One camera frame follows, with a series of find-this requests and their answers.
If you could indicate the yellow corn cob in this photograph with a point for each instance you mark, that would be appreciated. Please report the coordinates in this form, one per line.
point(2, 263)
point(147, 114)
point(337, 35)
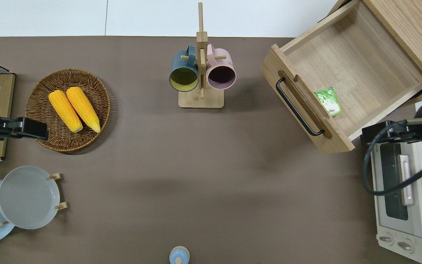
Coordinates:
point(65, 111)
point(83, 109)

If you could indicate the light blue round bottle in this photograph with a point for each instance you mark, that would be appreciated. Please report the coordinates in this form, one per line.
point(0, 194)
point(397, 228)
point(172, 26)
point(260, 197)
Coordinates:
point(179, 255)

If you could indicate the light wooden cabinet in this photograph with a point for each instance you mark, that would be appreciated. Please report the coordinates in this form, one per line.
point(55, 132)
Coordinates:
point(416, 29)

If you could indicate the dark blue mug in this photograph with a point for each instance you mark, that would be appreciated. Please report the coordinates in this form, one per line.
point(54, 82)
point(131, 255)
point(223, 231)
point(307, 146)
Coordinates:
point(184, 71)

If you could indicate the round wicker basket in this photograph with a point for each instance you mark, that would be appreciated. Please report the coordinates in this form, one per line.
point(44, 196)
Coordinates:
point(68, 110)

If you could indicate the wooden plate rack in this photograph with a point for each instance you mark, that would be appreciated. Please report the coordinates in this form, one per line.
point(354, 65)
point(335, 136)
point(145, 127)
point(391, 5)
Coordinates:
point(61, 206)

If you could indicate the grey plate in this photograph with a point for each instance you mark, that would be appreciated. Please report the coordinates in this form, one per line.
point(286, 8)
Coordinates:
point(28, 198)

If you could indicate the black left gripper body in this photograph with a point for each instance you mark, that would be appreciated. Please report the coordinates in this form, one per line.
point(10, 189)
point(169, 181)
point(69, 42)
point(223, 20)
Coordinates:
point(7, 128)

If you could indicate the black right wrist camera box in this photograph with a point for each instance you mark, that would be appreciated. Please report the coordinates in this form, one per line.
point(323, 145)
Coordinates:
point(371, 134)

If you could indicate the green snack packet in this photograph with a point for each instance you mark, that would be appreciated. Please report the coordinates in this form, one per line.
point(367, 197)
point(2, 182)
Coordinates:
point(329, 102)

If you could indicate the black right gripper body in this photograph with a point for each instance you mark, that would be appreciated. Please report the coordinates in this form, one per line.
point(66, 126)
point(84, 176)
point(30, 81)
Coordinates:
point(401, 135)

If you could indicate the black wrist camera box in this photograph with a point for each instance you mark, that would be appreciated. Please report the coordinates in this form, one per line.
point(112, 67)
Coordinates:
point(35, 129)
point(371, 134)

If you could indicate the wooden mug tree stand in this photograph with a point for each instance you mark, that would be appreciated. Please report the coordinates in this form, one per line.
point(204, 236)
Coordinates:
point(201, 95)

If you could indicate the pink mug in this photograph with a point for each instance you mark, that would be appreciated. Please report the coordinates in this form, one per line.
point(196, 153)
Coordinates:
point(221, 71)

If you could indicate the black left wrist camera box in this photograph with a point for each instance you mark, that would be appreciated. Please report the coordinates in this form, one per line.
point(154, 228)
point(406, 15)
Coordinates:
point(35, 129)

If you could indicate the light wooden drawer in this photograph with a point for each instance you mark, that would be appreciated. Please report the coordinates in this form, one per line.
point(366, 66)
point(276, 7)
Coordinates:
point(354, 55)

